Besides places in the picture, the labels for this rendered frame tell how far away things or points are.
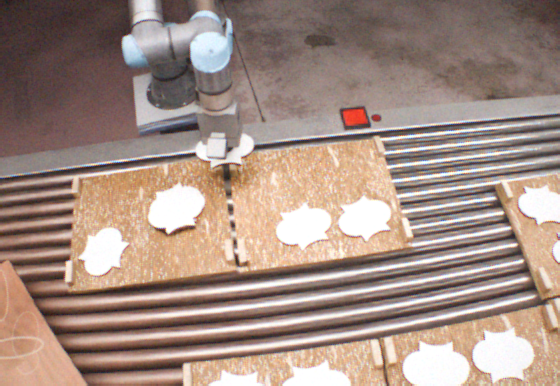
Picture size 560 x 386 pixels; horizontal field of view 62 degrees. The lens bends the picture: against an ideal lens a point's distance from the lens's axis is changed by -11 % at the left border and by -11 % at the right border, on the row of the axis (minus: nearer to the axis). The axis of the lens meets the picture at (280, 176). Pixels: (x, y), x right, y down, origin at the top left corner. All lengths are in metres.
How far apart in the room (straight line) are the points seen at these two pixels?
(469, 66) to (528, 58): 0.48
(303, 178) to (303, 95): 1.63
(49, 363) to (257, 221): 0.59
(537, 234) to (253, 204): 0.73
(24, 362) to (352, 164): 0.93
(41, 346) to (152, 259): 0.35
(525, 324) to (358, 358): 0.39
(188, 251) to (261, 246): 0.17
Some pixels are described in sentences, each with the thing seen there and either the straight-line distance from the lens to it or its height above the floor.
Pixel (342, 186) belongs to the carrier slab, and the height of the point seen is 0.94.
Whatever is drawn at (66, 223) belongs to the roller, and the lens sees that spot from 1.41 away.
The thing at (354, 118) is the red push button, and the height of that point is 0.93.
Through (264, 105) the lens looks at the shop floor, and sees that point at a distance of 2.88.
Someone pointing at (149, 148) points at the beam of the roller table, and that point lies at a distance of 1.49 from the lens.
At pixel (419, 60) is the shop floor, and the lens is 3.28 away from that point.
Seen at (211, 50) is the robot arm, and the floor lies 1.38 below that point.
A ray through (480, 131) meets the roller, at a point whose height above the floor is 0.91.
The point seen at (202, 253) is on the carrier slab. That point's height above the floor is 0.94.
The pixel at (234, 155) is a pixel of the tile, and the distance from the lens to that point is 1.20.
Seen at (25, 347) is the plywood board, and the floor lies 1.04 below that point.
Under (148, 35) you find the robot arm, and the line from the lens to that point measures 1.11.
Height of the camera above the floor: 1.98
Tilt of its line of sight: 51 degrees down
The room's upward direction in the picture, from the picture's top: 3 degrees counter-clockwise
